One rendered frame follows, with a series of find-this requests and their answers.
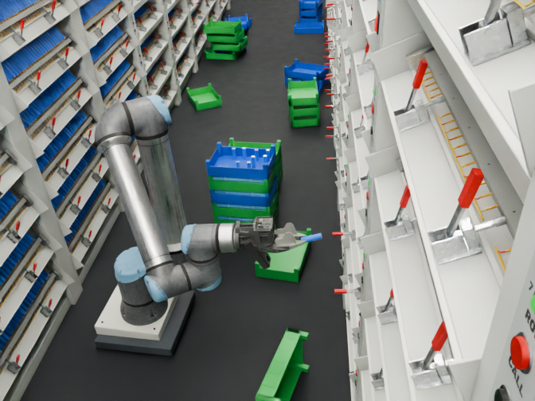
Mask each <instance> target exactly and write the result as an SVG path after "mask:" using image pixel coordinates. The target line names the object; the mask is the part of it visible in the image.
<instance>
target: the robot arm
mask: <svg viewBox="0 0 535 401"><path fill-rule="evenodd" d="M171 125H172V120H171V117H170V113H169V111H168V108H167V106H166V104H165V102H164V101H163V99H162V98H161V97H160V96H159V95H149V96H147V95H146V96H145V97H141V98H137V99H132V100H128V101H124V102H119V103H115V104H113V105H111V106H110V107H109V108H108V109H107V110H106V111H105V112H104V113H103V114H102V115H101V117H100V120H99V122H98V123H97V125H96V130H95V144H96V148H97V150H98V151H99V152H100V153H103V154H104V155H105V158H106V160H107V164H108V166H109V169H110V171H111V175H112V177H113V180H114V182H115V186H116V188H117V191H118V194H119V197H120V200H121V202H122V204H123V208H124V211H125V213H126V215H127V219H128V222H129V224H130V226H131V230H132V232H133V235H134V238H135V241H136V243H137V247H131V248H129V250H125V251H123V252H122V253H121V254H120V255H119V256H118V257H117V259H116V261H115V265H114V268H115V277H116V280H117V283H118V286H119V291H120V293H121V297H122V301H121V304H120V313H121V316H122V318H123V320H124V321H125V322H127V323H128V324H130V325H137V326H143V325H149V324H152V323H154V322H156V321H158V320H159V319H160V318H161V317H162V316H163V315H164V314H165V313H166V311H167V308H168V299H169V298H173V297H175V296H178V295H179V294H184V293H185V292H188V291H190V290H195V289H198V290H200V291H209V290H213V289H215V288H216V287H217V286H219V284H220V283H221V279H222V277H221V267H220V262H219V257H218V253H227V252H236V250H237V249H241V248H242V245H243V243H244V246H245V247H246V248H247V249H248V251H249V252H250V253H251V255H252V256H253V257H254V258H255V260H256V261H257V262H258V263H259V265H261V267H262V268H263V269H267V268H269V267H270V265H271V257H270V256H269V255H268V253H267V252H271V253H280V252H284V251H289V250H291V249H293V248H296V247H298V246H300V245H303V244H305V243H306V242H307V241H306V240H301V238H302V237H305V236H306V235H304V234H302V233H298V232H297V231H296V230H295V226H294V225H293V223H286V225H285V227H284V228H280V229H277V230H274V228H275V221H274V220H273V217H272V216H258V217H256V219H255V220H254V222H252V223H251V224H242V223H241V222H240V220H238V221H236V224H235V223H232V224H191V225H187V224H186V220H185V213H184V208H183V205H182V198H181V194H180V189H179V186H178V179H177V174H176V170H175V167H174V160H173V155H172V151H171V147H170V140H169V136H168V128H167V127H169V126H171ZM132 135H134V136H135V139H136V140H137V144H138V148H139V153H140V157H141V161H142V164H143V170H144V173H145V177H146V183H147V187H148V190H149V194H150V199H149V197H148V195H147V192H146V189H145V186H144V184H143V180H142V178H141V175H140V173H139V169H138V167H137V165H136V162H135V159H134V156H133V154H132V152H131V148H130V144H131V142H132V138H131V136H132ZM150 200H151V202H150ZM151 204H152V205H151ZM152 207H153V208H152ZM296 240H298V241H296Z"/></svg>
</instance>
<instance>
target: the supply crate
mask: <svg viewBox="0 0 535 401"><path fill-rule="evenodd" d="M233 147H234V146H222V145H221V142H217V149H216V151H215V152H214V154H213V156H212V157H211V159H210V160H206V169H207V174H208V176H218V177H240V178H252V179H264V180H267V179H268V178H269V175H270V173H271V170H272V167H273V165H274V163H275V160H276V154H275V145H271V149H269V150H270V161H269V162H267V163H264V157H263V156H264V155H266V149H264V148H248V147H245V148H246V154H247V159H246V160H244V159H243V151H242V148H243V147H235V148H236V160H233V159H232V148H233ZM255 149H258V151H259V161H258V162H256V167H255V169H253V168H251V169H250V168H248V166H247V162H251V167H252V156H255ZM255 159H256V156H255ZM236 161H240V168H237V167H236Z"/></svg>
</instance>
